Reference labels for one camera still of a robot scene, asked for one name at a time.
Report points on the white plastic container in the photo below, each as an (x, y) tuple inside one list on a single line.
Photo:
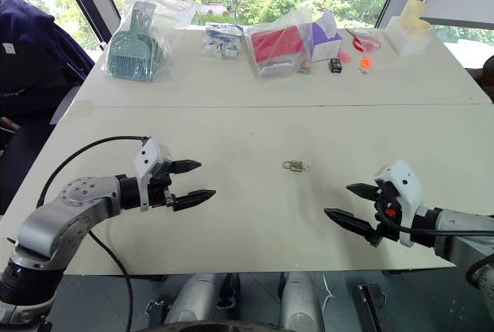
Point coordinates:
[(405, 40)]

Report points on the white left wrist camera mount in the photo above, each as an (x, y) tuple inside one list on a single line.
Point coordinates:
[(148, 156)]

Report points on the silver robot leg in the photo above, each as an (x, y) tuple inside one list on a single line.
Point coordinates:
[(193, 297), (299, 301)]

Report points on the teal dustpan in plastic bag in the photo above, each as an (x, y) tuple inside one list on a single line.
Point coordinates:
[(133, 54)]

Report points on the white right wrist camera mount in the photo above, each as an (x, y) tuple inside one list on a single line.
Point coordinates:
[(407, 189)]

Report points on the red tool in clear bag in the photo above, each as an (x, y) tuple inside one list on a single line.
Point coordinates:
[(364, 40)]

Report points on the small black box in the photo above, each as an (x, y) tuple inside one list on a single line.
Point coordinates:
[(336, 65)]

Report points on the small brass padlock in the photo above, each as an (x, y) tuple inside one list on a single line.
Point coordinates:
[(299, 166)]

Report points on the small orange object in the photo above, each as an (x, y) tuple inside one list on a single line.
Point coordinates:
[(365, 63)]

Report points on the black metal bracket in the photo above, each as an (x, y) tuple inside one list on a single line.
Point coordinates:
[(376, 307)]

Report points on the purple and white box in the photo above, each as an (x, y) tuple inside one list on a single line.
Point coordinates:
[(326, 40)]

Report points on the clear bag of small parts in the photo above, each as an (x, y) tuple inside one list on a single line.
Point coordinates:
[(223, 40)]

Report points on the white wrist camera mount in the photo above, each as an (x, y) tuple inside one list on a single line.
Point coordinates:
[(407, 189), (148, 156)]

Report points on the pale yellow cup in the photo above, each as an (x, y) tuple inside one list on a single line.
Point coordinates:
[(413, 11), (423, 28)]

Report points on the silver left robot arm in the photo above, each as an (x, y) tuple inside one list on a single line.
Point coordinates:
[(58, 227)]

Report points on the red item in plastic bag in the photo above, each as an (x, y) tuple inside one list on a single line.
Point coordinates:
[(276, 44)]

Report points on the small pink object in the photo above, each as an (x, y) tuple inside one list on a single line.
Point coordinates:
[(346, 56)]

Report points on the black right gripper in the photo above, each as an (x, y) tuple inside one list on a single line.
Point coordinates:
[(388, 218)]

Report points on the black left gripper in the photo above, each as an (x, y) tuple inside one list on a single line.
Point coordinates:
[(158, 193)]

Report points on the brown object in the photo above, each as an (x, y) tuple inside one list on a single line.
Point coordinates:
[(484, 79)]

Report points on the small brass parts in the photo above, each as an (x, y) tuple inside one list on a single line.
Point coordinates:
[(304, 66)]

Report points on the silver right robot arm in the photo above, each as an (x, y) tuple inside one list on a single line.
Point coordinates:
[(459, 231)]

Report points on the dark blue jacket on chair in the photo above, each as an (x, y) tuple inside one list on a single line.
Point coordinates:
[(31, 61)]

